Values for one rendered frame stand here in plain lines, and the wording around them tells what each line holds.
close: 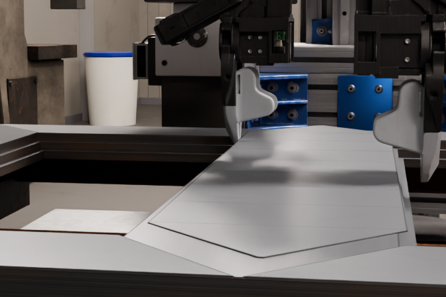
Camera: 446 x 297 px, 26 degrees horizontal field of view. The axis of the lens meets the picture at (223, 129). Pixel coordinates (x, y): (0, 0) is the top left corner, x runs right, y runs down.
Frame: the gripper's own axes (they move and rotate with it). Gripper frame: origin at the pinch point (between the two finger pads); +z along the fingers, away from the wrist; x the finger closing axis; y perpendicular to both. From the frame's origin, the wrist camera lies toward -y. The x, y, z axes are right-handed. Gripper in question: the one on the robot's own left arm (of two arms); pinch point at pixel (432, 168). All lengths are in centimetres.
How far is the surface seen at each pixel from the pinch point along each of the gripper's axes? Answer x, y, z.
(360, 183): 4.6, 6.4, 0.8
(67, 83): -807, 303, 45
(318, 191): 9.5, 9.7, 0.8
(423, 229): -44.5, -1.3, 15.2
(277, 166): -3.9, 14.6, 0.8
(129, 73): -801, 240, 34
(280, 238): 27.4, 11.1, 0.9
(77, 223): -51, 50, 17
